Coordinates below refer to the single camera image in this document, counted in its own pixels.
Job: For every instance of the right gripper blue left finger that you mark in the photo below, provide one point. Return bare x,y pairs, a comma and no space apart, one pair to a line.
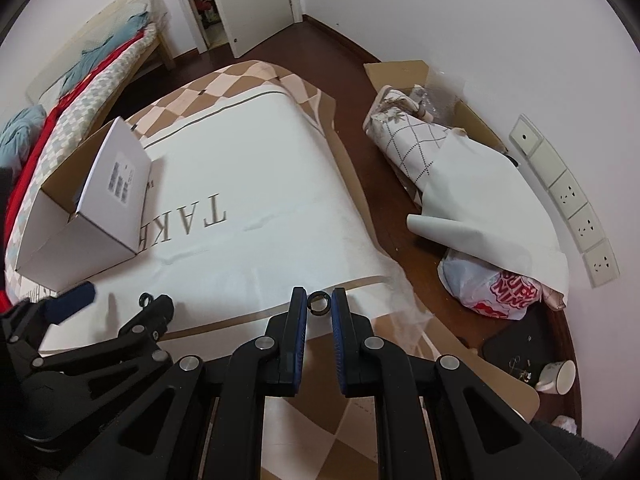
295,335

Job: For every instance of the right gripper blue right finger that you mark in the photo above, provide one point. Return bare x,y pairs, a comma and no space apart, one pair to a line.
344,337

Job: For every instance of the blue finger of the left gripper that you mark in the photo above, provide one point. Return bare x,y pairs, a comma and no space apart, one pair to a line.
60,308
153,318

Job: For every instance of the white cardboard box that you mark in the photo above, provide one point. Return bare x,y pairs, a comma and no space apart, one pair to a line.
87,216

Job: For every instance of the checkered tablecloth with lettering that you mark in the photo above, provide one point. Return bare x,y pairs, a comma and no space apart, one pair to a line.
251,195

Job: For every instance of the red and white plastic bag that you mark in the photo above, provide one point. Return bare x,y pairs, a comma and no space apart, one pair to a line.
486,289

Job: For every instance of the red bed blanket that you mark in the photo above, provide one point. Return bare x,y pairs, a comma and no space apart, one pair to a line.
17,211

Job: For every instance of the blue-grey quilt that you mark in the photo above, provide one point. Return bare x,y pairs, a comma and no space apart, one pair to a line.
20,133

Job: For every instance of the rolled white patterned cloth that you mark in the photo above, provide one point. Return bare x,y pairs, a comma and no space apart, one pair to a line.
475,201

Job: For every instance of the bed with checkered mattress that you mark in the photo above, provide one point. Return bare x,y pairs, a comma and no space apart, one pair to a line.
84,109

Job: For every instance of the white ceramic cup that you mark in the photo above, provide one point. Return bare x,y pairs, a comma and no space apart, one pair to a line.
557,378

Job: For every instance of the brown cardboard box on floor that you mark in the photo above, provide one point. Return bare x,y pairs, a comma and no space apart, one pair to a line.
414,110

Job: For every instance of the white wall socket strip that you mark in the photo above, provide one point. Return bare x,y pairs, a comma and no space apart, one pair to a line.
571,201

